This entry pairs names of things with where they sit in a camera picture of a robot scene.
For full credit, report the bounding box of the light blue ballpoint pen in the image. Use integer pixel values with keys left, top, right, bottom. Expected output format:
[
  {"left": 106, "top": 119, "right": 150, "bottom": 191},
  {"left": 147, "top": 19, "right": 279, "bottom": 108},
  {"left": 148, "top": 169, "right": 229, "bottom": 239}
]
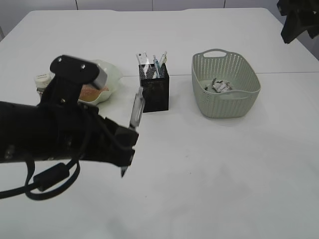
[{"left": 153, "top": 55, "right": 160, "bottom": 78}]

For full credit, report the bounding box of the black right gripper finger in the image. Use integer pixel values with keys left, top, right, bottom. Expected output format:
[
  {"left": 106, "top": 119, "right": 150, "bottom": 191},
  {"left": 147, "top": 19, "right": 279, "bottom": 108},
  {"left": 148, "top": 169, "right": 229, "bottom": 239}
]
[
  {"left": 307, "top": 25, "right": 319, "bottom": 39},
  {"left": 281, "top": 11, "right": 308, "bottom": 44}
]

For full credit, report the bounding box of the cream white ballpoint pen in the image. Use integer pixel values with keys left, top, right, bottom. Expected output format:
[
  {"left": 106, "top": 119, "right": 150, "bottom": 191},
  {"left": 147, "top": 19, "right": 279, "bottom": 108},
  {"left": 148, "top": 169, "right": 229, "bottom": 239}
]
[{"left": 159, "top": 51, "right": 167, "bottom": 68}]

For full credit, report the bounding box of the black mesh pen holder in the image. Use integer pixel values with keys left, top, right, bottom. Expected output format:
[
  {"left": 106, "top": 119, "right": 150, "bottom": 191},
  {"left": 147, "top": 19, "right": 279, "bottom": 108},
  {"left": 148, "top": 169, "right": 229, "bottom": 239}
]
[{"left": 139, "top": 64, "right": 169, "bottom": 113}]

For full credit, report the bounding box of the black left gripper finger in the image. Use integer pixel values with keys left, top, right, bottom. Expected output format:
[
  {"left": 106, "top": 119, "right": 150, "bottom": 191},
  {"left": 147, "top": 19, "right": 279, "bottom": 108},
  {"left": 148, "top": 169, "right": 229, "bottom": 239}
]
[{"left": 99, "top": 117, "right": 139, "bottom": 167}]

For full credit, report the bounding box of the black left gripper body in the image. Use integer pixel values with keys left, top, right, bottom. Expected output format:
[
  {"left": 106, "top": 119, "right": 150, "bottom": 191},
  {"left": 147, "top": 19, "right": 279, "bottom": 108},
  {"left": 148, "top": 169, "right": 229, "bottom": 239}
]
[{"left": 0, "top": 102, "right": 110, "bottom": 163}]

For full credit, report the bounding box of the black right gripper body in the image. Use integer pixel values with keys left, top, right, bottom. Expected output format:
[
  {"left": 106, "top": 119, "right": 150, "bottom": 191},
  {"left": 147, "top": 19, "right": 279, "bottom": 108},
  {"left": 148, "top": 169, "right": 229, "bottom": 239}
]
[{"left": 277, "top": 0, "right": 319, "bottom": 27}]

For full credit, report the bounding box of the pale green woven plastic basket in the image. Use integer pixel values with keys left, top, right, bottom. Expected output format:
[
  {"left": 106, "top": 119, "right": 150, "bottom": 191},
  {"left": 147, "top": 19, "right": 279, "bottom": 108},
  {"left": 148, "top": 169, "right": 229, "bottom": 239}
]
[{"left": 191, "top": 49, "right": 261, "bottom": 119}]

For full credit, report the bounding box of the grey patterned ballpoint pen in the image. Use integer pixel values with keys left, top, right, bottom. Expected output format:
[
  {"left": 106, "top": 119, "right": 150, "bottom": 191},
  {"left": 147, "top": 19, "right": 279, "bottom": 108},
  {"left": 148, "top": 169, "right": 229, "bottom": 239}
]
[{"left": 121, "top": 86, "right": 145, "bottom": 178}]

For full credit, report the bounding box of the clear plastic ruler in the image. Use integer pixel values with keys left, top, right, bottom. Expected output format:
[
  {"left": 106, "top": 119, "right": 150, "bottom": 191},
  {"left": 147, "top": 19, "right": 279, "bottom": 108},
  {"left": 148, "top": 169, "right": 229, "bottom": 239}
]
[{"left": 136, "top": 52, "right": 153, "bottom": 79}]

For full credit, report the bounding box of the golden bread loaf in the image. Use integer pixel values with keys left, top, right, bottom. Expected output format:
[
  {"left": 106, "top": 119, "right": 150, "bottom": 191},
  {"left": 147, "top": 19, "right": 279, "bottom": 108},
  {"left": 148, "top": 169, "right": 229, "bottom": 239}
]
[{"left": 79, "top": 85, "right": 109, "bottom": 102}]

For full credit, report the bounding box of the pale green wavy glass bowl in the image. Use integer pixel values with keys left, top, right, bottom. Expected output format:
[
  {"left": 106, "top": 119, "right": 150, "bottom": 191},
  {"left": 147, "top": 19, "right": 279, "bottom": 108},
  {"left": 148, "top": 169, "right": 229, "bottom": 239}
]
[{"left": 79, "top": 60, "right": 123, "bottom": 106}]

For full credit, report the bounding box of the paper with brown strip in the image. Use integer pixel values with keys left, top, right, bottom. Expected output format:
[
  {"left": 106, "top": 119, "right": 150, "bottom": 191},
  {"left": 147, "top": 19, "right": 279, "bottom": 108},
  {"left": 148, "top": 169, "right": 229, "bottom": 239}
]
[{"left": 211, "top": 78, "right": 232, "bottom": 93}]

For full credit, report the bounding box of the brown Nescafe coffee bottle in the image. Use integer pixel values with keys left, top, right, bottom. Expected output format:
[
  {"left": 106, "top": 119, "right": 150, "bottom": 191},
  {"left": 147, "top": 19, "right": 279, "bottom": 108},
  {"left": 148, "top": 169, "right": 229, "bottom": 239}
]
[{"left": 34, "top": 73, "right": 54, "bottom": 98}]

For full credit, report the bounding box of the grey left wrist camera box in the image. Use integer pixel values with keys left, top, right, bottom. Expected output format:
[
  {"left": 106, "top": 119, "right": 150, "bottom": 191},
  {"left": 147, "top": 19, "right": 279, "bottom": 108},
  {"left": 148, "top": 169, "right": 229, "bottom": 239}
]
[{"left": 39, "top": 55, "right": 108, "bottom": 108}]

